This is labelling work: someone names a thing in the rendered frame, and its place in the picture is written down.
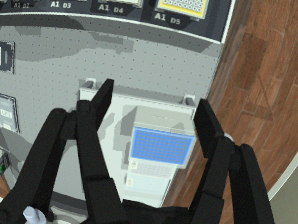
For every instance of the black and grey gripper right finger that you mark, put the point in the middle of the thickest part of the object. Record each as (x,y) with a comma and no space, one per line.
(250,200)

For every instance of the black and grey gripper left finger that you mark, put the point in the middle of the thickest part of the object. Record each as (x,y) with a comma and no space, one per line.
(28,201)

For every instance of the white ready button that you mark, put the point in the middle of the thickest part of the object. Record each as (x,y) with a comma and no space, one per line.
(5,157)

